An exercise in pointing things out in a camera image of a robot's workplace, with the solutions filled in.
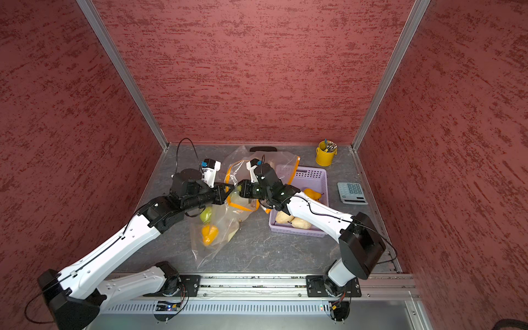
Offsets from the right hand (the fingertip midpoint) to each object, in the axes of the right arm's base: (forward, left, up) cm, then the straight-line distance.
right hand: (235, 192), depth 78 cm
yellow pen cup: (+29, -43, -11) cm, 53 cm away
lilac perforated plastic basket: (+20, -31, -21) cm, 42 cm away
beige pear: (-5, -19, -14) cm, 24 cm away
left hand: (-3, 0, +6) cm, 7 cm away
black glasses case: (+42, -10, -20) cm, 48 cm away
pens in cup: (+27, -44, -4) cm, 51 cm away
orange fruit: (-10, +13, -17) cm, 24 cm away
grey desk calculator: (+9, -54, -19) cm, 58 cm away
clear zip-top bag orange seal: (+6, -3, +8) cm, 10 cm away
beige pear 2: (-7, -26, -15) cm, 31 cm away
